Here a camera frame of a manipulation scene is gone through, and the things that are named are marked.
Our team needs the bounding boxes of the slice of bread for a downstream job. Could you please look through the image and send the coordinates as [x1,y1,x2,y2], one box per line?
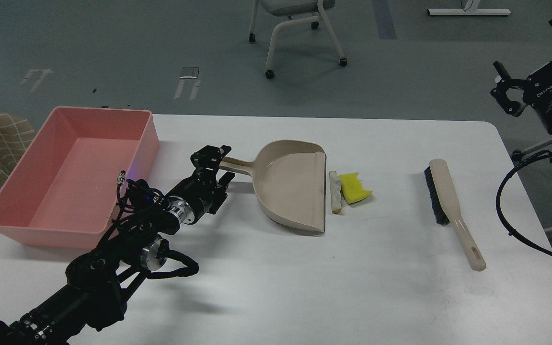
[329,171,342,214]

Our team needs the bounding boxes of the white office chair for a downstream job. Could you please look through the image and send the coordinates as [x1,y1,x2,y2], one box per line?
[248,0,348,80]

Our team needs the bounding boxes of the beige plastic dustpan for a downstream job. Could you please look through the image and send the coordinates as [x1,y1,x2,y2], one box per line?
[219,140,327,236]

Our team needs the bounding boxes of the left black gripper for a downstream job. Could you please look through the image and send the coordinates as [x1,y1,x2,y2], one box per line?
[166,146,236,225]

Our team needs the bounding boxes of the grey stand leg right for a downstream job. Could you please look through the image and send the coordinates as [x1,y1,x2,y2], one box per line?
[510,137,552,162]

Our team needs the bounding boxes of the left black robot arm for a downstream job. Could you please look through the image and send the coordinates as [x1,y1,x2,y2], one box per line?
[0,146,235,345]

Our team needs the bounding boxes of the white desk base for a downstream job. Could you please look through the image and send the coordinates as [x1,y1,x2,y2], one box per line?
[427,0,512,17]

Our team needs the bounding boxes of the grey floor plate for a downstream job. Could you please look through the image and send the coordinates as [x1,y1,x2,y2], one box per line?
[178,66,200,80]

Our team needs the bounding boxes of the pink plastic bin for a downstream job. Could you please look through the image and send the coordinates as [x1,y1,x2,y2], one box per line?
[0,106,160,250]

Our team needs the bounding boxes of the yellow sponge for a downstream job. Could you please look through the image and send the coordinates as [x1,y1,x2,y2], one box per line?
[337,171,374,205]

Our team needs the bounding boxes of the beige hand brush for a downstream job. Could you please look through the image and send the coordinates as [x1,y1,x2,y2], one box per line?
[424,159,486,272]

